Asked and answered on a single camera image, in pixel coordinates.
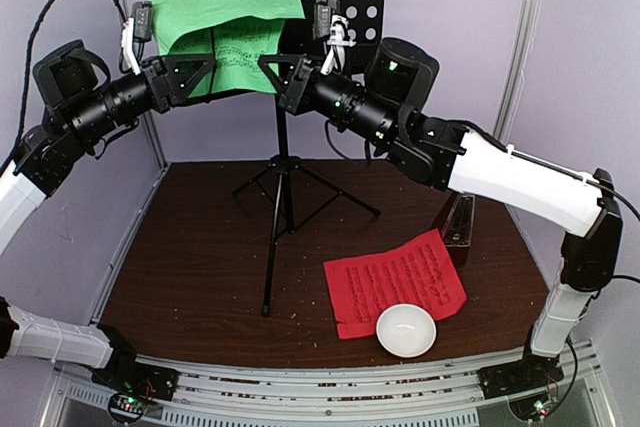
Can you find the green sheet music paper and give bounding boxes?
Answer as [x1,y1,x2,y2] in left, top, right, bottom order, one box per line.
[149,0,305,98]

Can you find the red sheet music paper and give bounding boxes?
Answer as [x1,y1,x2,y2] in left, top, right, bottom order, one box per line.
[324,230,467,340]

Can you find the red wooden metronome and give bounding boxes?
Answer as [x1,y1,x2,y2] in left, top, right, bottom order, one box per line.
[431,193,476,268]

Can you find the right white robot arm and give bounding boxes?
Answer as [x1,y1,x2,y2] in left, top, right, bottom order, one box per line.
[258,37,623,389]

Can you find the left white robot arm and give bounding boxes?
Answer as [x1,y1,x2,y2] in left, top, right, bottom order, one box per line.
[1,40,216,391]

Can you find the white ceramic bowl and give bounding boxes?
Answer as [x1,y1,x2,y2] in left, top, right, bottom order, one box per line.
[376,304,437,358]

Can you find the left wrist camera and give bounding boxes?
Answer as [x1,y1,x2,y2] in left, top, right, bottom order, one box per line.
[121,0,153,75]

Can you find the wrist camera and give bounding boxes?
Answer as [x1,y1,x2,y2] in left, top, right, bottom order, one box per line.
[121,0,153,75]
[312,0,356,75]

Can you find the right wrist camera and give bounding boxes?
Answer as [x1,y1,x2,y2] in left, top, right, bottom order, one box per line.
[312,0,356,75]

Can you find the left aluminium frame post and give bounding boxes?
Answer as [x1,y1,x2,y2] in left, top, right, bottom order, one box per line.
[103,0,169,173]

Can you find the aluminium frame post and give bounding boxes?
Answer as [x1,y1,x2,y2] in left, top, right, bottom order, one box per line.
[493,0,541,145]
[103,0,169,173]

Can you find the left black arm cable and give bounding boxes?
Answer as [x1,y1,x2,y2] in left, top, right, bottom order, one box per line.
[0,0,126,173]

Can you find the right aluminium frame post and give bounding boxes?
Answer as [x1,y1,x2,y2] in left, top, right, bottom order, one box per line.
[493,0,541,145]

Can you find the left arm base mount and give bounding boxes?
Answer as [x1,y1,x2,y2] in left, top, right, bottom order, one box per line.
[91,325,179,426]

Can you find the aluminium front rail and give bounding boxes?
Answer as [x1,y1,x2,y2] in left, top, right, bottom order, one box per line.
[37,341,622,426]

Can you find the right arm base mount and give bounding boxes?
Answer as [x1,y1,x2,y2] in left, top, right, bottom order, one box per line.
[478,361,564,422]

